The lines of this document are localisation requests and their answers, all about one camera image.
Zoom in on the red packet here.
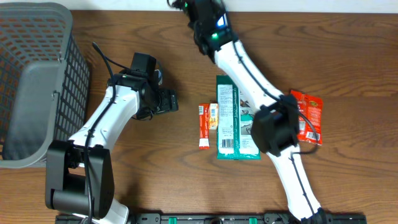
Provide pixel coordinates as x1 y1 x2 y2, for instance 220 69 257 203
198 103 210 150

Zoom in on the orange tissue pack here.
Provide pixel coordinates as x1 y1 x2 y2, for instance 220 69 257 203
208 103 218 130

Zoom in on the dark green packet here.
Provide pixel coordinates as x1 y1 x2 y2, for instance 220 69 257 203
216 75 261 161

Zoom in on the red snack bag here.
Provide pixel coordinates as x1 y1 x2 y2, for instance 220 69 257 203
290 90 323 146

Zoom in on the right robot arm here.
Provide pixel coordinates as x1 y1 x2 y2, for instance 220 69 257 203
167 0 328 223

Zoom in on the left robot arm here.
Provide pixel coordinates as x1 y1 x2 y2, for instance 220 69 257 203
45 73 178 223

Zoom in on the white barcode scanner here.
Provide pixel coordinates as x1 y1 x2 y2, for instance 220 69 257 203
216 14 228 29

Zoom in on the grey plastic mesh basket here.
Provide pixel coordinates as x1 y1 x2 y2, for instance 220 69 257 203
1 2 90 169

